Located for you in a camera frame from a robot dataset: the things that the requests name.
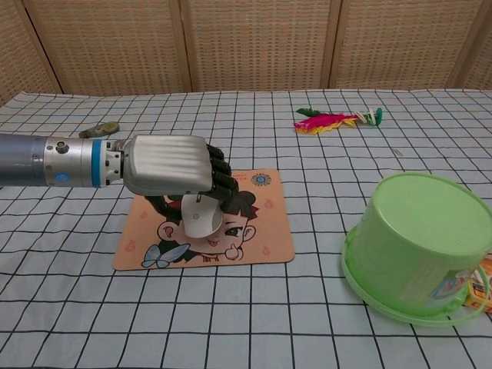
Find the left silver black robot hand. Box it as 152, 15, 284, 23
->
121, 134, 240, 228

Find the white computer mouse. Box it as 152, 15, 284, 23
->
180, 191, 224, 238

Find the orange cartoon girl mouse pad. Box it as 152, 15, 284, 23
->
112, 168, 295, 271

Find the olive correction tape dispenser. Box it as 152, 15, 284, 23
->
78, 121, 119, 139

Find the woven wooden folding screen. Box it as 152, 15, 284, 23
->
0, 0, 492, 108

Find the colourful feather shuttlecock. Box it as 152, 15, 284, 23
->
294, 107, 384, 136

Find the white checked tablecloth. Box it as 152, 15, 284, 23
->
0, 88, 492, 369

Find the green plastic bucket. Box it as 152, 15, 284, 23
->
341, 172, 492, 327

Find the orange yellow snack package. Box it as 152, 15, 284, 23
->
460, 256, 492, 314

